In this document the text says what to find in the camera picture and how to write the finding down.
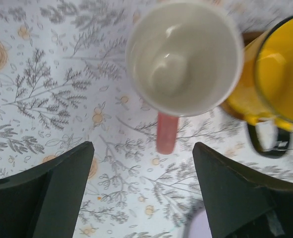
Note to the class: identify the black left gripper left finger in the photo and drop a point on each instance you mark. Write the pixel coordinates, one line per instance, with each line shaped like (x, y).
(44, 201)

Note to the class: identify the pink ceramic mug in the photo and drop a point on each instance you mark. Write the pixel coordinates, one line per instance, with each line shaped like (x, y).
(184, 58)

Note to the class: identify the yellow ceramic mug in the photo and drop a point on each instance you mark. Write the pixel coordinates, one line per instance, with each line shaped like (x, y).
(265, 89)

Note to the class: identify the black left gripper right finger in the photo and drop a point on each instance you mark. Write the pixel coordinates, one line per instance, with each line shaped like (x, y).
(241, 202)

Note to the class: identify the dark wooden grooved coaster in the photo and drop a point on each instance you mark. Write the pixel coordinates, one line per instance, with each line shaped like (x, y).
(248, 37)

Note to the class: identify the lavender plastic serving tray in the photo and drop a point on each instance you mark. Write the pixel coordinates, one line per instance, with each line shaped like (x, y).
(197, 225)

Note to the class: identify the white floral tablecloth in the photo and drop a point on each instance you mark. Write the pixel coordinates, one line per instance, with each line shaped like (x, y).
(63, 81)

